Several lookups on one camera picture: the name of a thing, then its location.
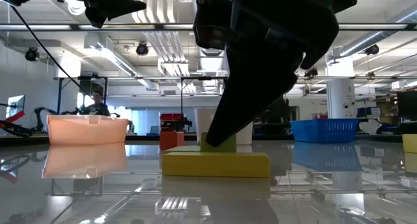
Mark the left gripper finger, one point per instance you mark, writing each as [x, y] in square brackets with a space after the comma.
[122, 6]
[96, 17]

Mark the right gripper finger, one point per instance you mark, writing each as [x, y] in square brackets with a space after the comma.
[247, 93]

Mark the green wooden block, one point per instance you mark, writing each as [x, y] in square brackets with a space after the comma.
[229, 149]

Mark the long yellow wooden block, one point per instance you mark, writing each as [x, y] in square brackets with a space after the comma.
[215, 165]

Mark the red wooden block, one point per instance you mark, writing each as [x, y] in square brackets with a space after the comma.
[171, 140]

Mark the black background robot arm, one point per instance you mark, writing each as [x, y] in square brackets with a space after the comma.
[40, 115]

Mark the red storage bins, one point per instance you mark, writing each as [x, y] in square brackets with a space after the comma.
[169, 117]

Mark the blue plastic mesh basket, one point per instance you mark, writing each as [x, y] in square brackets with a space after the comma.
[325, 130]

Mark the person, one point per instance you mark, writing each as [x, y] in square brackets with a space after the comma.
[97, 108]

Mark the white round column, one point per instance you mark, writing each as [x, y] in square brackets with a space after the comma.
[340, 93]

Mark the translucent orange plastic bin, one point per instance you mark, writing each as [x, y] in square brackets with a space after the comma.
[84, 129]

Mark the silver framed screen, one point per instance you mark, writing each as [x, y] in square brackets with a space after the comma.
[16, 105]

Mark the blue storage bins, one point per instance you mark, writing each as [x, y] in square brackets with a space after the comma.
[366, 111]

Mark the red and black equipment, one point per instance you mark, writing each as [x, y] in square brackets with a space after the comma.
[14, 117]

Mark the black monitor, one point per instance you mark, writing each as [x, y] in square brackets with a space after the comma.
[407, 105]

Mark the black overhead frame beam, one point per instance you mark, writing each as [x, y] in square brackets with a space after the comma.
[158, 26]

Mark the silver spiral air duct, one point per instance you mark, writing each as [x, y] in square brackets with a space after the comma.
[391, 28]
[210, 64]

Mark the black ceiling camera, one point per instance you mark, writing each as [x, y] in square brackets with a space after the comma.
[142, 49]
[32, 54]
[372, 49]
[311, 72]

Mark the black background frame stand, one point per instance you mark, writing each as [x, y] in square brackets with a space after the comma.
[195, 77]
[60, 97]

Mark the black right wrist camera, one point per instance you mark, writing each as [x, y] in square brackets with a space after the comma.
[211, 22]

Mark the black aluminium table frame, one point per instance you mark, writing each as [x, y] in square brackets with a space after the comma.
[143, 137]

